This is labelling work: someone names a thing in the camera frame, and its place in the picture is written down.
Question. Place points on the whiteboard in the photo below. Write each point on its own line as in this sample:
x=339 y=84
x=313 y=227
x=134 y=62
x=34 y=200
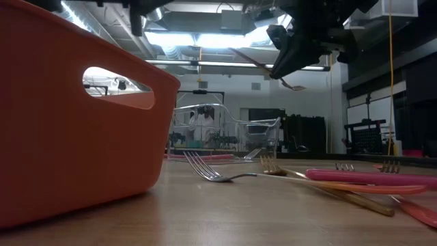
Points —
x=375 y=109

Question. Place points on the grey wall vent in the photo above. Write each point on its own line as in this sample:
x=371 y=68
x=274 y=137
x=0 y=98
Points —
x=203 y=85
x=256 y=86

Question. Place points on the person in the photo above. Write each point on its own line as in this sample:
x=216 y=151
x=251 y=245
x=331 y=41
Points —
x=205 y=123

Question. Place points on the long tube light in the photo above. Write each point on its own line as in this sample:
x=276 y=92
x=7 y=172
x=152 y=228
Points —
x=222 y=64

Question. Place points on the white ceiling box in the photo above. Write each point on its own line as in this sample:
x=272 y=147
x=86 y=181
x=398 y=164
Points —
x=396 y=8

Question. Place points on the silver ribbed air duct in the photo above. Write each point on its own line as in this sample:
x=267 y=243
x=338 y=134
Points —
x=73 y=15

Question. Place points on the tall black cabinet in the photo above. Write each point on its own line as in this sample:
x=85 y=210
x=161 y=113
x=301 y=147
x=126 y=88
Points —
x=304 y=133

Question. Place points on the black metal table frame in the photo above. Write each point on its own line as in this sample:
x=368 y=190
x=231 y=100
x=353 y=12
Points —
x=341 y=156

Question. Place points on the black perforated cart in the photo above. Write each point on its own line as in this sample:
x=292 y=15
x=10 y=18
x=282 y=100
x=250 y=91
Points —
x=368 y=140

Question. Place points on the clear plastic bin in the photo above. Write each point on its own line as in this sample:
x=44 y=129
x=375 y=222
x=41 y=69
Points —
x=225 y=109

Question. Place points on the dark wall screen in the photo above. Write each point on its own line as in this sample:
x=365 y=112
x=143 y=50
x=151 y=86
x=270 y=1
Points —
x=266 y=113

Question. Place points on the bright ceiling light panel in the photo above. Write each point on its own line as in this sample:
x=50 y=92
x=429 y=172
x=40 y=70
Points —
x=211 y=39

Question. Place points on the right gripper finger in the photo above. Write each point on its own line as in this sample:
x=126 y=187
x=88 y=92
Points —
x=293 y=59

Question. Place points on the gold metal fork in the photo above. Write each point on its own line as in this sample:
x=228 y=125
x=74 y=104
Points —
x=295 y=87
x=269 y=167

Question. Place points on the orange plastic bin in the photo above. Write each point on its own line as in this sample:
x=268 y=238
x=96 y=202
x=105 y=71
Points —
x=68 y=153

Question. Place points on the grey ceiling box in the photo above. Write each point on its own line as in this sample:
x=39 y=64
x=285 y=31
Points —
x=233 y=20

